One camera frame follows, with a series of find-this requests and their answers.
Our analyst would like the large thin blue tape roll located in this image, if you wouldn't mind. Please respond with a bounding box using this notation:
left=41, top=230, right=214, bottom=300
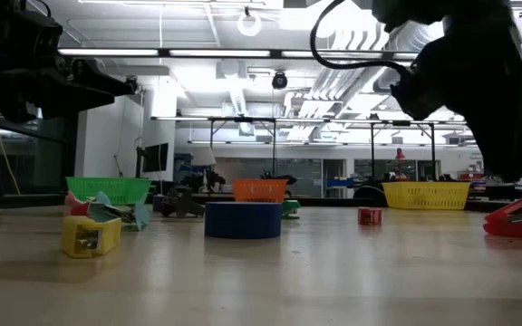
left=204, top=201, right=283, bottom=240

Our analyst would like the black workstation frame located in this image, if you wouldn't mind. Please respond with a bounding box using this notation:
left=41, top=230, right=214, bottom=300
left=208, top=116, right=278, bottom=177
left=369, top=120, right=437, bottom=180

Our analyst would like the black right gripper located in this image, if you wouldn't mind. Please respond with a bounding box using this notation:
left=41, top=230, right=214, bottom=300
left=417, top=17, right=522, bottom=183

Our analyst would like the black staple remover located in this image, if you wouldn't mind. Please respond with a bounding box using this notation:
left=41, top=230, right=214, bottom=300
left=153, top=187, right=206, bottom=218

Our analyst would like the white ring light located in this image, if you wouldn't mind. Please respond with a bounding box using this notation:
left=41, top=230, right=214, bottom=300
left=237, top=11, right=263, bottom=37

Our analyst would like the pink staple remover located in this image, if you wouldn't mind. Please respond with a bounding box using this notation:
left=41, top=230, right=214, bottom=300
left=64, top=190, right=90, bottom=216

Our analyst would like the green mini stapler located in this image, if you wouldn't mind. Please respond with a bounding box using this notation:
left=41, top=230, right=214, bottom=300
left=281, top=199, right=301, bottom=220

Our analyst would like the black aluminium table frame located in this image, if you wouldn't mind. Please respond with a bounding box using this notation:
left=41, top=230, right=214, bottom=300
left=0, top=192, right=522, bottom=214

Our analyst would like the orange plastic basket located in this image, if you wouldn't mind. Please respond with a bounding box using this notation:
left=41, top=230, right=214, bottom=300
left=232, top=178, right=288, bottom=204

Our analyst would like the yellow mini stapler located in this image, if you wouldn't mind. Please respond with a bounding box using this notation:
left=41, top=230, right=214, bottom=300
left=61, top=215, right=122, bottom=259

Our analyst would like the yellow plastic basket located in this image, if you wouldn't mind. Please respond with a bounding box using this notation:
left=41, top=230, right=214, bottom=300
left=382, top=181, right=471, bottom=211

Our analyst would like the green plastic basket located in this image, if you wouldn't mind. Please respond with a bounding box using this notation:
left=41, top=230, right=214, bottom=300
left=65, top=176, right=152, bottom=206

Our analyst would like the yellow hanging cord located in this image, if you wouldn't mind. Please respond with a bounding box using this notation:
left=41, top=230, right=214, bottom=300
left=0, top=97, right=22, bottom=196

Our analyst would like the black hanging camera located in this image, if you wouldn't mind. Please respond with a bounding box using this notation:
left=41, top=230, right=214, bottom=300
left=271, top=70, right=289, bottom=91

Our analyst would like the black monitor on stand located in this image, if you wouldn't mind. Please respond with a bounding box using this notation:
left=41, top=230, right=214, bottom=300
left=136, top=142, right=169, bottom=178

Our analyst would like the long ceiling light bar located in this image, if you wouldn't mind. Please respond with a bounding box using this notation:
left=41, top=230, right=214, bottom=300
left=56, top=47, right=522, bottom=62

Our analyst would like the red mini stapler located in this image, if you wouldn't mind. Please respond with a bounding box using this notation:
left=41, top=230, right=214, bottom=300
left=357, top=207, right=383, bottom=226

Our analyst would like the large red stapler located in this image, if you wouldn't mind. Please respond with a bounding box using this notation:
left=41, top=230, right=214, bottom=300
left=482, top=197, right=522, bottom=238

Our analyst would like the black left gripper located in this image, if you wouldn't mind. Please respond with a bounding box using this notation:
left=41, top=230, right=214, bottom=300
left=0, top=8, right=136, bottom=126

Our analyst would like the white table lamp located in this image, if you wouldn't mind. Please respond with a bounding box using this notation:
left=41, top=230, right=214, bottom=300
left=191, top=147, right=218, bottom=194

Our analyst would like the black right camera cable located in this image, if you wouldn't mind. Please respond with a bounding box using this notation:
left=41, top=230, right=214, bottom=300
left=309, top=0, right=410, bottom=73

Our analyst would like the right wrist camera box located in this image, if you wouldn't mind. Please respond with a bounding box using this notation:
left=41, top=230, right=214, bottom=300
left=390, top=67, right=446, bottom=121

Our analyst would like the teal staple remover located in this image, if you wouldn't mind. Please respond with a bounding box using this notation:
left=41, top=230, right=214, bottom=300
left=87, top=190, right=150, bottom=232

